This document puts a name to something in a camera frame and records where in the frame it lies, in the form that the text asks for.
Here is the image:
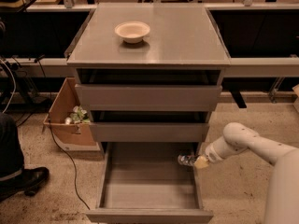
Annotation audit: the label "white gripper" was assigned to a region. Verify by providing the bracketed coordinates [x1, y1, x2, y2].
[194, 138, 229, 169]

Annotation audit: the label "silver blue redbull can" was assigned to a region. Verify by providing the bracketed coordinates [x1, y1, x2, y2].
[178, 155, 199, 166]

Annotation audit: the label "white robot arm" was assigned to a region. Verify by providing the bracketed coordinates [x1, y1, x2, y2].
[194, 122, 299, 224]

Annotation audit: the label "grey bottom drawer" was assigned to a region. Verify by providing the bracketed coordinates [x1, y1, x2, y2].
[86, 143, 213, 224]

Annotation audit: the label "grey drawer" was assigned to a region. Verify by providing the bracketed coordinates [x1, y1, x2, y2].
[86, 143, 213, 224]
[90, 111, 210, 143]
[76, 68, 221, 112]

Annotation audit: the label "grey drawer cabinet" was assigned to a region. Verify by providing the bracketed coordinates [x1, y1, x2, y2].
[67, 3, 230, 149]

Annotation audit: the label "grey middle drawer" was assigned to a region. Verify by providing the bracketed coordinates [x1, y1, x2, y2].
[90, 111, 210, 143]

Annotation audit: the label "grey top drawer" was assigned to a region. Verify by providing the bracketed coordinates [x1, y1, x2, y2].
[76, 68, 221, 112]

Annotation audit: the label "brown cardboard box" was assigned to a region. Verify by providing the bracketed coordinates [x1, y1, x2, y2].
[44, 77, 98, 151]

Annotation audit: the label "crumpled green white wrappers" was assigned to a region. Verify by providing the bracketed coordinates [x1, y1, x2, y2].
[64, 105, 90, 125]

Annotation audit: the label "white paper bowl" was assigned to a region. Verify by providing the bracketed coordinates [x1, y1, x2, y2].
[115, 21, 150, 44]

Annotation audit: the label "black leather shoe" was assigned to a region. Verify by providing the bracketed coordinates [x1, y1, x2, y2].
[0, 167, 50, 202]

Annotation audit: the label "dark trouser leg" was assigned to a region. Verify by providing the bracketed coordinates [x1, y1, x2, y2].
[0, 113, 24, 181]

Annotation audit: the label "black floor cable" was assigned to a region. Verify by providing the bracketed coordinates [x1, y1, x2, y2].
[33, 54, 92, 211]

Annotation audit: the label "white cable at left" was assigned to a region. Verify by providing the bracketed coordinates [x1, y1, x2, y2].
[0, 60, 17, 114]

